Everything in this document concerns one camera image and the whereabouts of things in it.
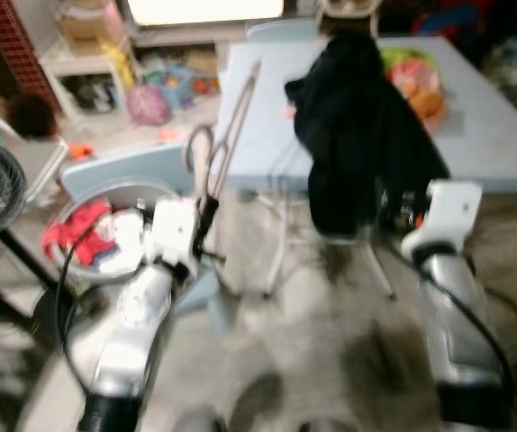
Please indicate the black garment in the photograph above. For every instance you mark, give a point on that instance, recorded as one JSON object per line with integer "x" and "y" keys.
{"x": 358, "y": 135}

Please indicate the pink metal clothes hanger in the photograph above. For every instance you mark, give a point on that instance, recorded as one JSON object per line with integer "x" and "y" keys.
{"x": 246, "y": 97}

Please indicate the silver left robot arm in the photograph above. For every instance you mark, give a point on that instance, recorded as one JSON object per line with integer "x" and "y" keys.
{"x": 137, "y": 315}

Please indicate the grey round laundry basket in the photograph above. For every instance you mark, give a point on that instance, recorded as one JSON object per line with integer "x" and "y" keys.
{"x": 123, "y": 191}

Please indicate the orange plush toy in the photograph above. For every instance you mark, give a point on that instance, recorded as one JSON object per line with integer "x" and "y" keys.
{"x": 431, "y": 103}

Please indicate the light blue plastic folding table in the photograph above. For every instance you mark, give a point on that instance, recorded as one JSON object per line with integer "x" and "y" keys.
{"x": 493, "y": 135}

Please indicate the pink backpack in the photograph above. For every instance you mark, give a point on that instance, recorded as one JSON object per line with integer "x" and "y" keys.
{"x": 149, "y": 106}

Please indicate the red garment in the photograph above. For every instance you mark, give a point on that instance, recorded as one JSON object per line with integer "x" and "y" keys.
{"x": 74, "y": 234}

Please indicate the green garment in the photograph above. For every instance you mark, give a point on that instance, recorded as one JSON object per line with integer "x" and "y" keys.
{"x": 403, "y": 54}

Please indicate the robot left leg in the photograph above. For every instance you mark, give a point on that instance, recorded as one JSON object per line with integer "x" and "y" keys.
{"x": 200, "y": 423}

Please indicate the robot leg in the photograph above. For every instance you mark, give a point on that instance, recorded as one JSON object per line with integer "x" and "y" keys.
{"x": 200, "y": 423}
{"x": 321, "y": 426}

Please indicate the white shelf unit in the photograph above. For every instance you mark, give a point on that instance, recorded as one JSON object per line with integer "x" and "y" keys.
{"x": 78, "y": 67}

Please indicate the child in orange shirt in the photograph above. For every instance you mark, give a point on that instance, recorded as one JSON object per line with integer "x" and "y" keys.
{"x": 31, "y": 115}

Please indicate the bright white screen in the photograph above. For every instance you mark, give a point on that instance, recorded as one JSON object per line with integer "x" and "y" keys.
{"x": 204, "y": 9}

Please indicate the robot right leg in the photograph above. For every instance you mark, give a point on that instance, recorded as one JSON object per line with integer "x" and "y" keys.
{"x": 321, "y": 426}

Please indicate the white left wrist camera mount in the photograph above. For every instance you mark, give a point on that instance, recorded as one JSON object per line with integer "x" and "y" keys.
{"x": 173, "y": 229}

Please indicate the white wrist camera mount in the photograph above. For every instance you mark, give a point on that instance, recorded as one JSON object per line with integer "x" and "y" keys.
{"x": 173, "y": 229}
{"x": 448, "y": 211}

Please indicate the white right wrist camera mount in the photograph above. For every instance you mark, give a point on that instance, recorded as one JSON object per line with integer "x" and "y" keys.
{"x": 448, "y": 211}

